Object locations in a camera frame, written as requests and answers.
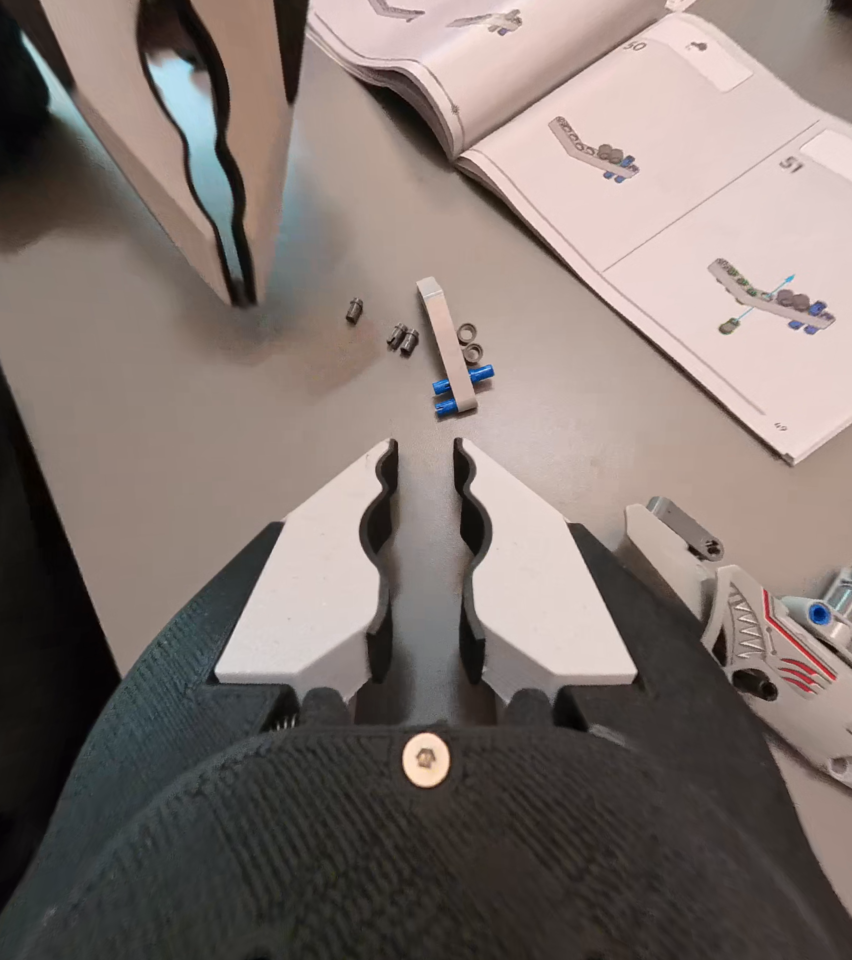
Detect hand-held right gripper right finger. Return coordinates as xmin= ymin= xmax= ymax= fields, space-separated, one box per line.
xmin=453 ymin=438 xmax=639 ymax=708

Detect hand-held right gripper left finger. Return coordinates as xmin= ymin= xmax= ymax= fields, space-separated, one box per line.
xmin=213 ymin=438 xmax=402 ymax=706

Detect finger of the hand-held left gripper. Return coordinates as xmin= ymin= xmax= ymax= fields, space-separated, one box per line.
xmin=36 ymin=0 xmax=241 ymax=307
xmin=186 ymin=0 xmax=310 ymax=307

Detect grey toy model red stickers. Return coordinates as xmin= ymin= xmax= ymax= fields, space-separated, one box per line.
xmin=624 ymin=495 xmax=852 ymax=813

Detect grey bent toy beam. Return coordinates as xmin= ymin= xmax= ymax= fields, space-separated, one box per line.
xmin=416 ymin=276 xmax=480 ymax=416

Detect open instruction booklet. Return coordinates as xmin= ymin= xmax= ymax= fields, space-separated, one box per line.
xmin=306 ymin=0 xmax=852 ymax=468

